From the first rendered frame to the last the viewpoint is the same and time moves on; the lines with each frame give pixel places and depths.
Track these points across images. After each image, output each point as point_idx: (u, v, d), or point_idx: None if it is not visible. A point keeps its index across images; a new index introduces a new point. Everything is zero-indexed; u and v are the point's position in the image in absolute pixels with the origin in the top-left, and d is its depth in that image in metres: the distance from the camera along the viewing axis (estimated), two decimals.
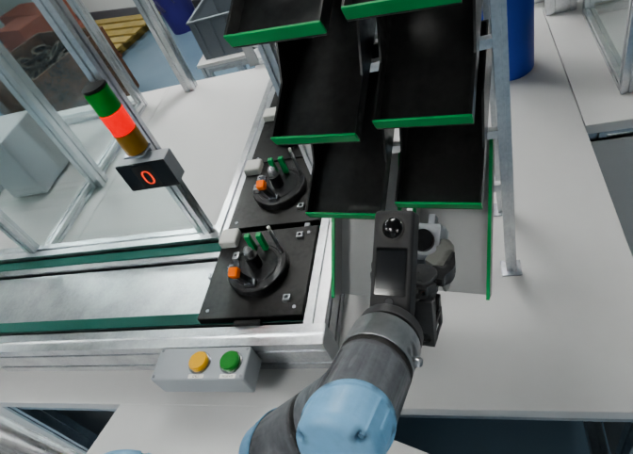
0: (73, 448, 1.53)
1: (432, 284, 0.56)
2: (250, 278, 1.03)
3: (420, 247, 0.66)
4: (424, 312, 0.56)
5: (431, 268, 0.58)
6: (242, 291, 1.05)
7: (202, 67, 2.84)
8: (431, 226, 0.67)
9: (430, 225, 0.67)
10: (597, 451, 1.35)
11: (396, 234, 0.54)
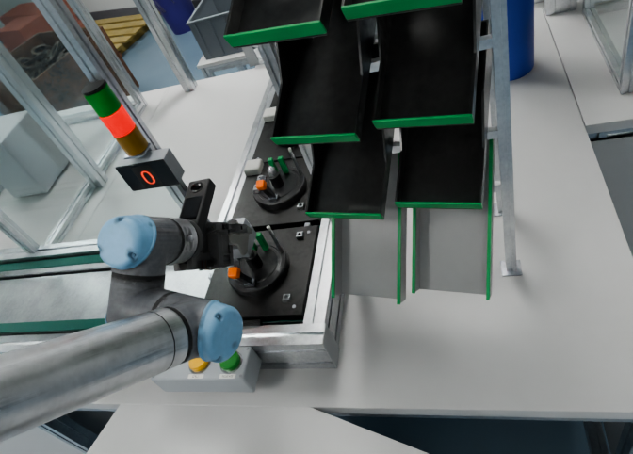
0: (73, 448, 1.53)
1: (219, 223, 0.88)
2: (250, 278, 1.03)
3: None
4: (213, 240, 0.87)
5: (224, 222, 0.91)
6: (242, 291, 1.05)
7: (202, 67, 2.84)
8: (239, 218, 1.01)
9: (238, 218, 1.01)
10: (597, 451, 1.35)
11: (197, 188, 0.89)
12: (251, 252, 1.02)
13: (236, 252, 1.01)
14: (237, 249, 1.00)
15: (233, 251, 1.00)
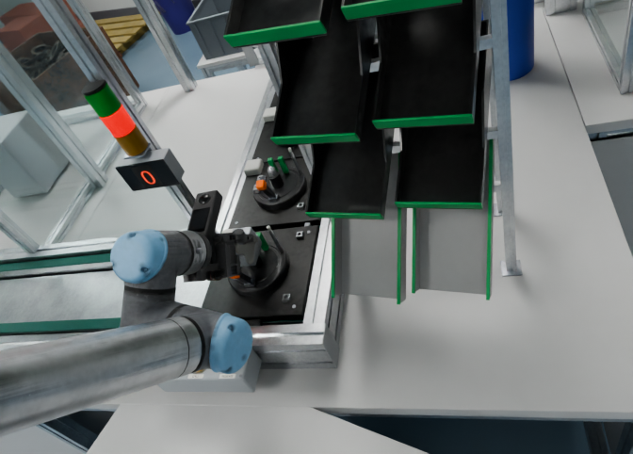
0: (73, 448, 1.53)
1: (227, 235, 0.90)
2: (250, 278, 1.03)
3: None
4: (220, 251, 0.89)
5: (231, 233, 0.93)
6: (242, 291, 1.05)
7: (202, 67, 2.84)
8: (245, 228, 1.03)
9: (245, 228, 1.03)
10: (597, 451, 1.35)
11: (204, 200, 0.91)
12: (256, 261, 1.04)
13: (242, 261, 1.03)
14: (243, 257, 1.02)
15: (239, 259, 1.03)
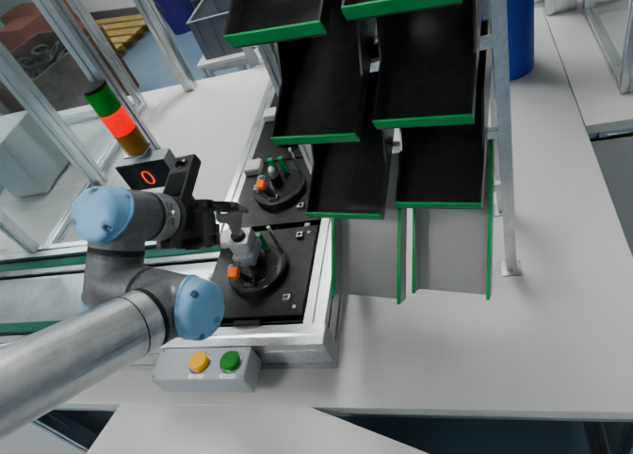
0: (73, 448, 1.53)
1: (204, 201, 0.84)
2: (250, 278, 1.03)
3: (235, 237, 1.01)
4: (198, 218, 0.83)
5: (210, 200, 0.87)
6: (242, 291, 1.05)
7: (202, 67, 2.84)
8: (245, 228, 1.03)
9: (245, 228, 1.03)
10: (597, 451, 1.35)
11: (181, 164, 0.85)
12: (256, 261, 1.04)
13: (242, 261, 1.03)
14: (244, 257, 1.02)
15: (239, 259, 1.03)
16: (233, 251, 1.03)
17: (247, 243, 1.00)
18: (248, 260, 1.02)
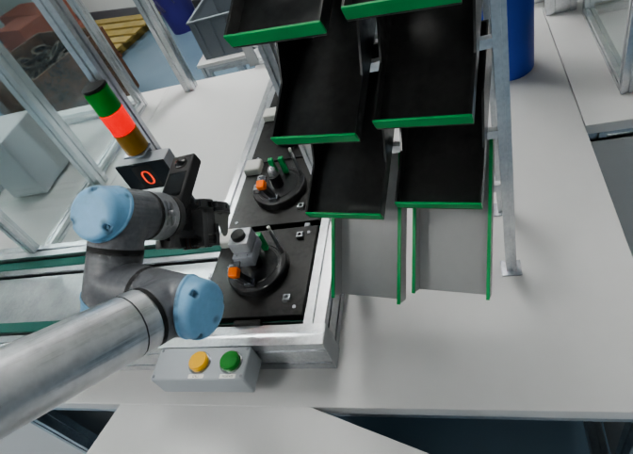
0: (73, 448, 1.53)
1: (204, 200, 0.84)
2: (250, 278, 1.03)
3: (235, 237, 1.01)
4: (198, 218, 0.83)
5: (210, 200, 0.87)
6: (242, 291, 1.05)
7: (202, 67, 2.84)
8: (245, 228, 1.03)
9: (245, 228, 1.03)
10: (597, 451, 1.35)
11: (181, 164, 0.85)
12: (256, 261, 1.04)
13: (242, 261, 1.03)
14: (244, 257, 1.02)
15: (239, 259, 1.03)
16: (233, 251, 1.03)
17: (247, 243, 1.00)
18: (248, 260, 1.02)
